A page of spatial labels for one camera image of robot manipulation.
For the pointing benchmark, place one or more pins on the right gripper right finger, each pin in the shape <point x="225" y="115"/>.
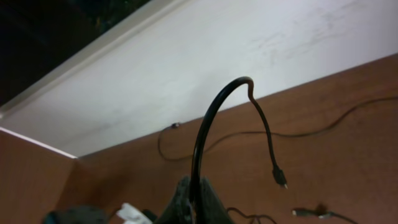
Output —
<point x="209" y="207"/>

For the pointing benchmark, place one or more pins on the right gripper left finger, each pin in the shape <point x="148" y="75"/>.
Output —
<point x="179" y="210"/>

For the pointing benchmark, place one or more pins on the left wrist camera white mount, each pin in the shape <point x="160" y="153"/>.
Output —
<point x="132" y="215"/>

